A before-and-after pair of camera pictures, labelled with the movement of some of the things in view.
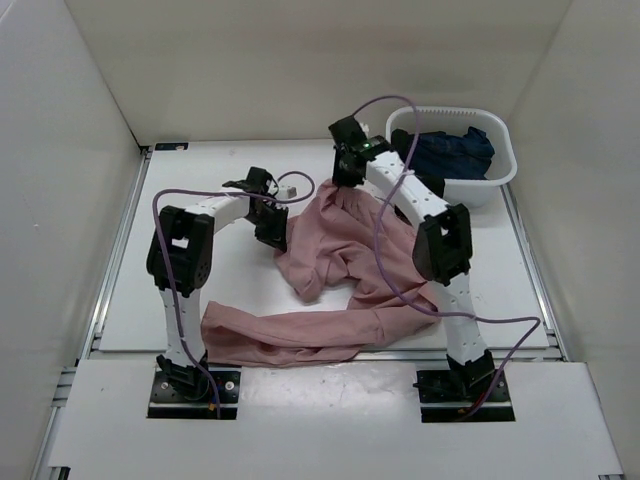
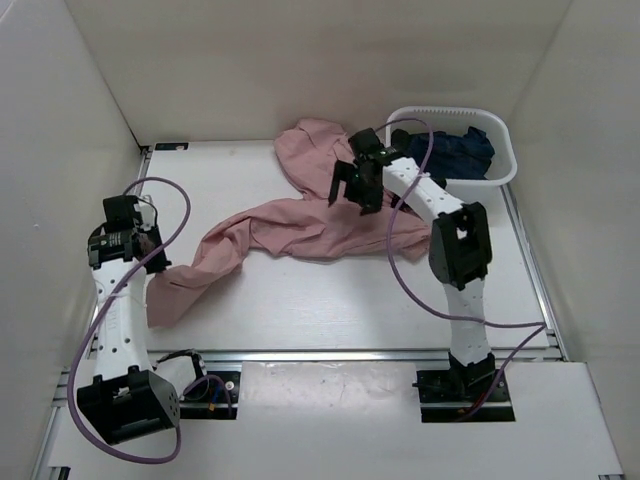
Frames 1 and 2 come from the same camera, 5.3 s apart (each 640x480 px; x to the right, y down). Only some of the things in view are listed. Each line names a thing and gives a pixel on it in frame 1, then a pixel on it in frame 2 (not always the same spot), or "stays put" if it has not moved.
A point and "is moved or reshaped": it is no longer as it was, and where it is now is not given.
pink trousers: (338, 241) is moved or reshaped
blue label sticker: (174, 146) stays put
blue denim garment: (453, 157) stays put
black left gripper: (275, 236) → (159, 264)
